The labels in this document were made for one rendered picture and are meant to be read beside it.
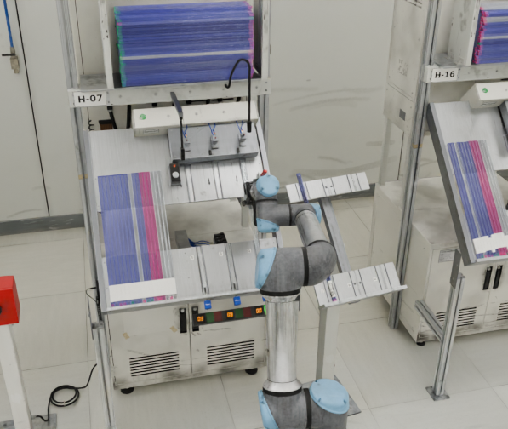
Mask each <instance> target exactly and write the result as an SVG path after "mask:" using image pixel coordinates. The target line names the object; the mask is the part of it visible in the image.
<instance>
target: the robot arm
mask: <svg viewBox="0 0 508 429"><path fill-rule="evenodd" d="M250 182H251V183H250ZM250 182H245V183H244V184H243V188H244V201H242V205H243V206H244V207H249V206H250V205H252V206H253V211H254V225H255V226H257V229H258V231H259V232H263V233H270V232H278V231H279V226H297V229H298V232H299V234H300V238H301V241H302V243H303V246H304V247H284V248H276V247H273V248H268V249H262V250H260V252H259V253H258V256H257V261H256V267H255V280H254V285H255V288H257V289H260V294H261V295H262V296H263V297H264V298H265V318H266V351H267V380H266V381H265V382H264V383H263V390H260V391H258V398H259V404H260V413H261V418H262V422H263V426H264V428H265V429H346V425H347V416H348V409H349V395H348V392H347V390H346V389H345V388H344V387H343V386H342V385H341V384H339V382H337V381H335V380H330V379H319V380H316V381H315V382H313V383H312V384H311V386H310V388H302V385H301V382H300V381H299V380H298V379H297V378H296V345H295V305H294V300H295V298H296V297H297V296H298V295H299V294H300V287H305V286H313V285H317V284H319V283H321V282H323V281H324V280H326V279H327V278H328V277H329V276H330V275H331V273H332V272H333V270H334V268H335V266H336V261H337V255H336V252H335V249H334V246H333V245H332V244H331V243H330V242H329V241H327V238H326V237H325V235H324V233H323V231H322V228H321V226H320V223H321V218H322V213H321V208H320V205H319V204H317V203H303V204H277V192H278V190H279V182H278V180H277V178H276V177H275V176H273V175H270V174H267V175H264V176H261V177H260V178H259V179H253V181H250ZM245 186H246V188H245Z"/></svg>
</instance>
